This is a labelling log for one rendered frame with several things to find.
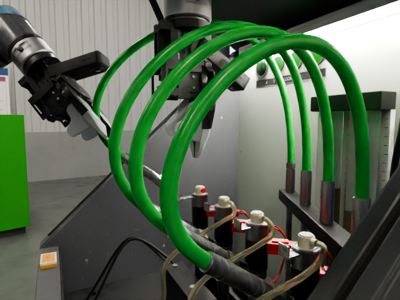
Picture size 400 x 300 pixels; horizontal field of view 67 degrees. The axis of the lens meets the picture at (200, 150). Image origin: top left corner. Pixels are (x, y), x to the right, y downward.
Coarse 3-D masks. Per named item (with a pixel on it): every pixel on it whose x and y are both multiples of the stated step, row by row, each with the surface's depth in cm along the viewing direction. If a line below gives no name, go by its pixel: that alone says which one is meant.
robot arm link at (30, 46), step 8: (24, 40) 58; (32, 40) 58; (40, 40) 60; (16, 48) 57; (24, 48) 58; (32, 48) 58; (40, 48) 58; (48, 48) 60; (16, 56) 58; (24, 56) 57; (32, 56) 58; (56, 56) 62; (16, 64) 59; (24, 64) 58
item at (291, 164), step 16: (128, 48) 55; (112, 64) 55; (272, 64) 57; (96, 96) 55; (288, 96) 58; (96, 112) 56; (288, 112) 58; (288, 128) 59; (288, 144) 59; (288, 160) 59
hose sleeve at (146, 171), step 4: (124, 152) 57; (124, 156) 57; (128, 156) 57; (124, 160) 57; (128, 160) 57; (144, 168) 57; (148, 168) 58; (144, 172) 57; (148, 172) 57; (152, 172) 58; (148, 176) 57; (152, 176) 57; (156, 176) 58; (152, 180) 58; (156, 180) 58
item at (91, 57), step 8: (80, 56) 57; (88, 56) 56; (96, 56) 56; (104, 56) 58; (56, 64) 58; (64, 64) 57; (72, 64) 57; (80, 64) 56; (88, 64) 56; (96, 64) 57; (104, 64) 57; (48, 72) 58; (56, 72) 57; (64, 72) 57; (72, 72) 58; (80, 72) 58; (88, 72) 59; (96, 72) 58
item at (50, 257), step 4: (44, 256) 63; (48, 256) 63; (52, 256) 63; (44, 260) 61; (48, 260) 61; (52, 260) 61; (52, 264) 60; (56, 264) 61; (40, 268) 59; (44, 268) 60
